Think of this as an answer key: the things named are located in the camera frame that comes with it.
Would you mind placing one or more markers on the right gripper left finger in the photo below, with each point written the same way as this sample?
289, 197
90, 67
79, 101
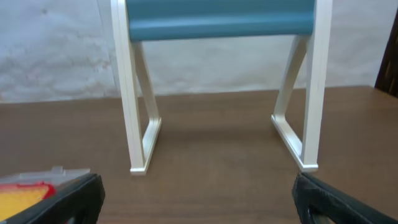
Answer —
71, 199

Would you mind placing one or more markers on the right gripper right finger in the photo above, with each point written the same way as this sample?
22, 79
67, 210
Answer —
326, 202

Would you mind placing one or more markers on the red and yellow tip box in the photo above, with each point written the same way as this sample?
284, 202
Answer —
18, 196

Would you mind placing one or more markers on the white and blue stand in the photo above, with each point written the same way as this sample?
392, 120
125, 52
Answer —
217, 21

